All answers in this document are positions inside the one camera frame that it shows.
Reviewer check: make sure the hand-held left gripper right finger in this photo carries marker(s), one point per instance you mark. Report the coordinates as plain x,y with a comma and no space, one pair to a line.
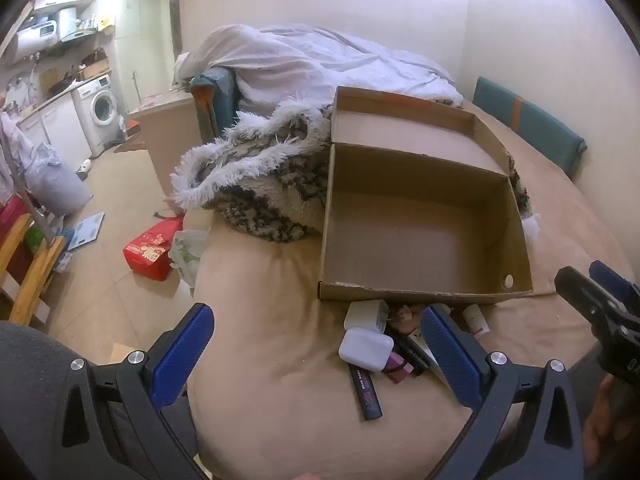
450,355

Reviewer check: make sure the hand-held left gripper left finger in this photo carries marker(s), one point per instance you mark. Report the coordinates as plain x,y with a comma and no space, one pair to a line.
180,355

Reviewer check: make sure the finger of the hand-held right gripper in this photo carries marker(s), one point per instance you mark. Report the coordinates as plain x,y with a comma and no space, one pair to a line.
612,280
580,292

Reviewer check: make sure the white medicine bottle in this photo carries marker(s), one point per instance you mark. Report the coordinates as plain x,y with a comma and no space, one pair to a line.
475,319

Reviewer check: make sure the small pink plastic item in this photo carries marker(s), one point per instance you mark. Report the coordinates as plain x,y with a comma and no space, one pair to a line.
397,364

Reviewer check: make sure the pink packaged item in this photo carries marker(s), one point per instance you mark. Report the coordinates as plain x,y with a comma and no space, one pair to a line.
405,317

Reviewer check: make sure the white earbuds case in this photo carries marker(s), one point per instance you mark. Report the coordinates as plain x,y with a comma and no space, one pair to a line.
365,347

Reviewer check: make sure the black cosmetic tube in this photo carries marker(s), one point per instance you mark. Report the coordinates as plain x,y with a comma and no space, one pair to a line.
367,395

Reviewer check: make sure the white power adapter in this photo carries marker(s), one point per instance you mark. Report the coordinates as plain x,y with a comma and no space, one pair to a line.
365,316

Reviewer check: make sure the cardboard box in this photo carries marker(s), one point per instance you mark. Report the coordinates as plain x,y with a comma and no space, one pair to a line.
410,220

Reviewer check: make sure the person's right hand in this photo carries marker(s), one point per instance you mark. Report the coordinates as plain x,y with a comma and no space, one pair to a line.
600,420

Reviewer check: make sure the light wooden board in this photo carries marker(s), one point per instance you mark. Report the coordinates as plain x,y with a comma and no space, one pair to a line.
122,352

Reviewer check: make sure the white tissue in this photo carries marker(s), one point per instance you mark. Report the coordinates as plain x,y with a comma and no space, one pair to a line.
531,225

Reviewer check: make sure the white plastic bag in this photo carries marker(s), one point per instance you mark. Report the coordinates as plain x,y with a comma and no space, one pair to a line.
187,255

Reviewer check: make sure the red gift bag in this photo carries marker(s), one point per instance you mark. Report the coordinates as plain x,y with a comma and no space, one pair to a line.
150,255

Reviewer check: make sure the pale blue bathroom scale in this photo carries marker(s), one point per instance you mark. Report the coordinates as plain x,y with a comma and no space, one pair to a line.
87,230

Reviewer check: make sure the wooden chair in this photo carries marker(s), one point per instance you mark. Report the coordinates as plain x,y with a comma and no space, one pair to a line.
35,280

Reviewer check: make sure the teal cushion with orange stripe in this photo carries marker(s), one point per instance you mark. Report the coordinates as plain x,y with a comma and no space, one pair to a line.
540,130
220,95

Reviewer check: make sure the fluffy patterned blanket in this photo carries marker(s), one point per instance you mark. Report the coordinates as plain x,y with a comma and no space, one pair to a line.
260,195

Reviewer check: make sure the grey plastic bag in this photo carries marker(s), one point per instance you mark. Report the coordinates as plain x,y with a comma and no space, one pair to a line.
60,185

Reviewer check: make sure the beige bedside cabinet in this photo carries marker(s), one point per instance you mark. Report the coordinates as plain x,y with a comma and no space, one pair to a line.
165,135

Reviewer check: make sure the white washing machine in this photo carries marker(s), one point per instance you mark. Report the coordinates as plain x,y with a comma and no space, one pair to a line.
100,110

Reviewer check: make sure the white kitchen counter cabinet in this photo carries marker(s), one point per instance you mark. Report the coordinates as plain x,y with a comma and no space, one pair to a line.
55,125

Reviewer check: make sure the white duvet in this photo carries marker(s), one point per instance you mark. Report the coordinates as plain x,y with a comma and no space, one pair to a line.
310,55

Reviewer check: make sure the white water heater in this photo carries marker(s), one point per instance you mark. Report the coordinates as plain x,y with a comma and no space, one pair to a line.
66,25

